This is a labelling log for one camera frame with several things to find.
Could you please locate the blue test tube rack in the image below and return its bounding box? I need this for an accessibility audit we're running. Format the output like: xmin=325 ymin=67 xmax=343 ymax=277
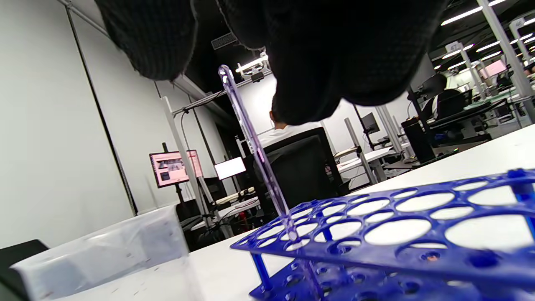
xmin=230 ymin=168 xmax=535 ymax=301

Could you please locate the aluminium frame post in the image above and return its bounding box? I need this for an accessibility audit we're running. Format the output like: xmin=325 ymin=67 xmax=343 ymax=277
xmin=476 ymin=0 xmax=535 ymax=122
xmin=161 ymin=96 xmax=210 ymax=228

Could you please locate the black mesh office chair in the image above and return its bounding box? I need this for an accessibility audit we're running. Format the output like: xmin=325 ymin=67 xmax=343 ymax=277
xmin=253 ymin=127 xmax=344 ymax=214

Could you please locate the monitor with pink screen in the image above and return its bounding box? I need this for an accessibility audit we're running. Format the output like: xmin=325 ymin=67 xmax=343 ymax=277
xmin=149 ymin=150 xmax=204 ymax=189

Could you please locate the black desktop computer case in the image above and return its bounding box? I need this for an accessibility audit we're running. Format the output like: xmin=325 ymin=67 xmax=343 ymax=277
xmin=403 ymin=119 xmax=436 ymax=164

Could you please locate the person's right hand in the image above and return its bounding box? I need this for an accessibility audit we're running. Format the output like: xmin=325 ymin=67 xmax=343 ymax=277
xmin=94 ymin=0 xmax=450 ymax=126

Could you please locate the translucent plastic beaker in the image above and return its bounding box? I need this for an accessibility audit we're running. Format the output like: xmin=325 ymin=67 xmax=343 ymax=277
xmin=10 ymin=204 xmax=191 ymax=301

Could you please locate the ceiling strip light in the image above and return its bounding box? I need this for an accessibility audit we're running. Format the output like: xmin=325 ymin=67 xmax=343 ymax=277
xmin=441 ymin=6 xmax=482 ymax=26

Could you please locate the small dark monitor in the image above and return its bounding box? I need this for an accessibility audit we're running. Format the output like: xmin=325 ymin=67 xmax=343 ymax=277
xmin=360 ymin=112 xmax=381 ymax=135

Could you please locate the monitor with white screen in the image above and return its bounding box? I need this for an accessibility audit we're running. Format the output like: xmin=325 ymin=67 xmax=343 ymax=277
xmin=214 ymin=157 xmax=247 ymax=180

